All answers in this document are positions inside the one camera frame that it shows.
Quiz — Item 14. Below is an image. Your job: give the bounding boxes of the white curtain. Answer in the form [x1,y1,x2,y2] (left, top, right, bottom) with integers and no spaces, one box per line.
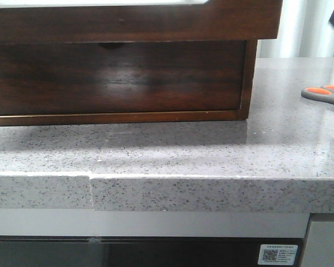
[257,1,334,58]

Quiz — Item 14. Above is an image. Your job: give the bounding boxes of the grey orange scissors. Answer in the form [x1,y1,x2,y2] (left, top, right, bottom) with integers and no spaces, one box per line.
[301,85,334,105]

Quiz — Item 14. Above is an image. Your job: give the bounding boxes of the dark wooden drawer cabinet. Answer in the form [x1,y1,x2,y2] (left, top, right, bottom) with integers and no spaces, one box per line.
[0,38,258,127]

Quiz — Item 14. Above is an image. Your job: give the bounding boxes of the white QR code sticker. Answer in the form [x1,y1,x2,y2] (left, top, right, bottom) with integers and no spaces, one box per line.
[258,244,298,266]

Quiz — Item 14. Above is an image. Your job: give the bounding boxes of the black glass appliance front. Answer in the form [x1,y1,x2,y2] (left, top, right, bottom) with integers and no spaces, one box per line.
[0,238,303,266]

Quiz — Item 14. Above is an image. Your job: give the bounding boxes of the grey cabinet door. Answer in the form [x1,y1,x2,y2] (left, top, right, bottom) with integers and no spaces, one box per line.
[301,221,334,267]

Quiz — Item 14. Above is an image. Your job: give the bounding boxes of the white tray on cabinet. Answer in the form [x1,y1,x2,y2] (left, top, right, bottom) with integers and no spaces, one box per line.
[0,0,208,8]

